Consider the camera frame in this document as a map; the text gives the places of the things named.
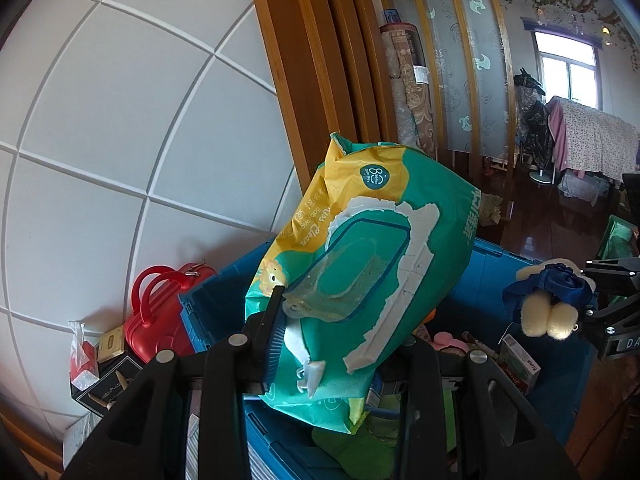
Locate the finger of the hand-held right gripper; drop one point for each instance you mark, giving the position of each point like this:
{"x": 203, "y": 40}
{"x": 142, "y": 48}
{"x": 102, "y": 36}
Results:
{"x": 612, "y": 315}
{"x": 615, "y": 267}

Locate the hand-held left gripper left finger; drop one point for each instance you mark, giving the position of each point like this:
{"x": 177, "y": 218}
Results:
{"x": 275, "y": 355}

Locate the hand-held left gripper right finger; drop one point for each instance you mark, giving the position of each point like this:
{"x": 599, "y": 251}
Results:
{"x": 425, "y": 365}

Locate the small white plush toy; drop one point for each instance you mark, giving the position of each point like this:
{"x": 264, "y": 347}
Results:
{"x": 545, "y": 322}

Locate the blue plastic storage crate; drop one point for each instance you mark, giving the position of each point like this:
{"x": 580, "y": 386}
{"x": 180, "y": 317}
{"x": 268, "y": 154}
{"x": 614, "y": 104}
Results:
{"x": 210, "y": 320}

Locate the green yellow wet wipes packet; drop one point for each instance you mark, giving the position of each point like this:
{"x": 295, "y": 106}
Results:
{"x": 380, "y": 240}

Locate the green bag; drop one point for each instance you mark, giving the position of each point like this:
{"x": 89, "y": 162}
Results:
{"x": 620, "y": 240}

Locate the pink plush toy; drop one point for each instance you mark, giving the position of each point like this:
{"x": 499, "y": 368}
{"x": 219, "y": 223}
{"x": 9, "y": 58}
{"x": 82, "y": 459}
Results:
{"x": 447, "y": 340}

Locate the red white small box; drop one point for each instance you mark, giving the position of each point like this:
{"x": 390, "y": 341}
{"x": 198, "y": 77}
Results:
{"x": 520, "y": 367}

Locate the red hard-shell suitcase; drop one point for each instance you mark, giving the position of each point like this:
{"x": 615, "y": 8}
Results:
{"x": 155, "y": 330}

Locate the floral cloth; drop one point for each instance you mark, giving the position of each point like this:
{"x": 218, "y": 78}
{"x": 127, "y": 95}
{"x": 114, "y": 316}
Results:
{"x": 595, "y": 135}

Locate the flat yellow box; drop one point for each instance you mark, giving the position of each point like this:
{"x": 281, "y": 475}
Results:
{"x": 111, "y": 345}

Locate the black gift box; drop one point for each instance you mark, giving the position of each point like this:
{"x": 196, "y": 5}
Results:
{"x": 112, "y": 385}

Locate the dark hanging clothes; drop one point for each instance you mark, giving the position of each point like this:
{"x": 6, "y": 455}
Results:
{"x": 532, "y": 110}

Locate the red white tissue packet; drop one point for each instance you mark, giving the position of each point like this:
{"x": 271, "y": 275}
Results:
{"x": 82, "y": 365}

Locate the window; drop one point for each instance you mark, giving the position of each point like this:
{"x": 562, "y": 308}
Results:
{"x": 565, "y": 65}

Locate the frosted glass sliding door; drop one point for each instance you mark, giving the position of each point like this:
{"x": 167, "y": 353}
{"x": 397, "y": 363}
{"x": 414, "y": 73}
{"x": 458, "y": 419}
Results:
{"x": 465, "y": 60}

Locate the rolled patterned carpet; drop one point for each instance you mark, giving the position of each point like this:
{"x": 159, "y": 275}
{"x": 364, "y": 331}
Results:
{"x": 400, "y": 85}

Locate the wooden headboard frame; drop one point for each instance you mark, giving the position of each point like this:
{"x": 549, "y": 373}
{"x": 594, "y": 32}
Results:
{"x": 310, "y": 85}

